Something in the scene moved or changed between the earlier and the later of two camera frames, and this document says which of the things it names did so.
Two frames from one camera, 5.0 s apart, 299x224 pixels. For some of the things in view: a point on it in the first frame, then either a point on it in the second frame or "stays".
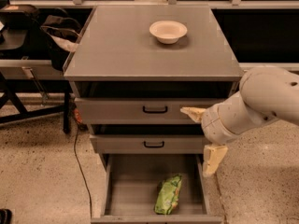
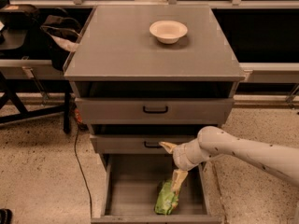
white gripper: [213, 125] to [181, 157]
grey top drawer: [138, 110] stays
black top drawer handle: [155, 111] stays
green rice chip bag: [167, 195] stays
